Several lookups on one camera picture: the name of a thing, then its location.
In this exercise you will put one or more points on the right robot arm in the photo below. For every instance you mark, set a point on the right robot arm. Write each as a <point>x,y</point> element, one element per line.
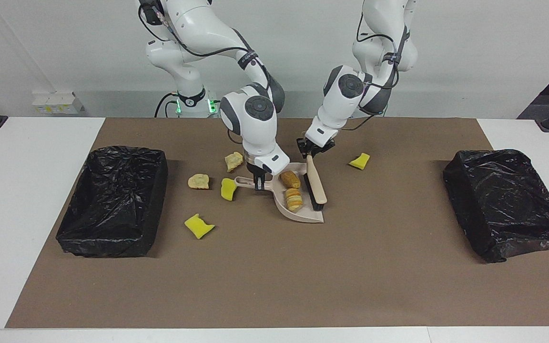
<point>255,125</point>

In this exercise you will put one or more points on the tan foam piece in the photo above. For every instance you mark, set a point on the tan foam piece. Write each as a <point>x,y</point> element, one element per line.
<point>198,181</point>
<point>233,161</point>

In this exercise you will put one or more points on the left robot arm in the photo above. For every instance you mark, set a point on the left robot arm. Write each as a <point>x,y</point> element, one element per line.
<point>341,102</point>

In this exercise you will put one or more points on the orange brown sponge piece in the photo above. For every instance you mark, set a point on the orange brown sponge piece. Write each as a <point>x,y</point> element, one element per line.
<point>290,179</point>
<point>294,199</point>

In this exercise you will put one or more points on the black bag lined bin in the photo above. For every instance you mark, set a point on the black bag lined bin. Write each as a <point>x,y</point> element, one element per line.
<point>112,200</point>
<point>503,200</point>

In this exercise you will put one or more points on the yellow sponge piece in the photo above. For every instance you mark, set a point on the yellow sponge piece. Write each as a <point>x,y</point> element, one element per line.
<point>360,161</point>
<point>228,189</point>
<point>197,226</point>

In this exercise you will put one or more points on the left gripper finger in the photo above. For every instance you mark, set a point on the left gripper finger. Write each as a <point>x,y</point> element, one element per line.
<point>302,146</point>
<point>327,146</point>

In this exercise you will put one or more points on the beige hand brush black bristles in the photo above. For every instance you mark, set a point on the beige hand brush black bristles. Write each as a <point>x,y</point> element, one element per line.
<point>317,186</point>

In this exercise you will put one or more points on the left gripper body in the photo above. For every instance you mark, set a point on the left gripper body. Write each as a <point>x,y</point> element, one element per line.
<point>315,146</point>

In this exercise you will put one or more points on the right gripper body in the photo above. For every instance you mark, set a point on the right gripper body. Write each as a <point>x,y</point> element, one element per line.
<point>257,169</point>

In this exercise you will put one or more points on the beige plastic dustpan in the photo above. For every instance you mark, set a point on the beige plastic dustpan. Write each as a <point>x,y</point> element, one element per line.
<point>303,215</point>

